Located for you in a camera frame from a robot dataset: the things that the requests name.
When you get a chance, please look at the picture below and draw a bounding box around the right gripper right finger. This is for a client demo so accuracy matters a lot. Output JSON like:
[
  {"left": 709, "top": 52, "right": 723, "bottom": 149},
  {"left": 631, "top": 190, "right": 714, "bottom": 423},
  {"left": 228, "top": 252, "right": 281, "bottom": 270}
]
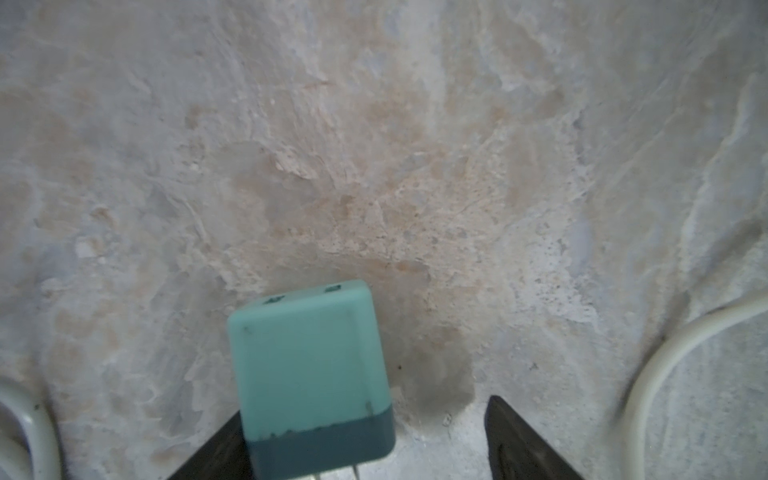
[{"left": 484, "top": 395, "right": 583, "bottom": 480}]

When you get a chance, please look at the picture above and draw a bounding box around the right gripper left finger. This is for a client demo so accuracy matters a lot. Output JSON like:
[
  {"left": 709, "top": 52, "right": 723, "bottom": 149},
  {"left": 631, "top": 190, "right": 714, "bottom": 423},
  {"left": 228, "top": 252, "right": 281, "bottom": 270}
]
[{"left": 169, "top": 413, "right": 252, "bottom": 480}]

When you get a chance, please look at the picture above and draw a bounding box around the teal charger plug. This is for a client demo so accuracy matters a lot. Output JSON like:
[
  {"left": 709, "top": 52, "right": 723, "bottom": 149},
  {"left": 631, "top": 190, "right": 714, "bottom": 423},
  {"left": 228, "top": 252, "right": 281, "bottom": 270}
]
[{"left": 227, "top": 280, "right": 396, "bottom": 479}]

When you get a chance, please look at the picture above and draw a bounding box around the white power strip cable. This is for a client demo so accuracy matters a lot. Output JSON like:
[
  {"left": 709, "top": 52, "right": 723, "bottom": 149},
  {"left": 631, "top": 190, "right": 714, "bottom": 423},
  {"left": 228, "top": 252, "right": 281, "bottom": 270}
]
[{"left": 619, "top": 292, "right": 768, "bottom": 480}]

